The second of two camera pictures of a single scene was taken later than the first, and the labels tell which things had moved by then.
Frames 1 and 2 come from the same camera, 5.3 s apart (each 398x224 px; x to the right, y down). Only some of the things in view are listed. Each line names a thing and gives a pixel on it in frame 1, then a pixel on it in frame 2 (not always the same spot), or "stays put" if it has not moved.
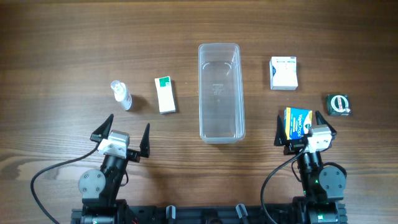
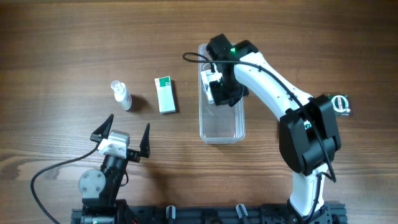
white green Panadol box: [165, 89] stays put
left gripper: [132, 154] stays put
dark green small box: [337, 104] stays put
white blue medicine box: [283, 73] to [207, 76]
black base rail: [245, 214] stays put
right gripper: [294, 147] to [226, 97]
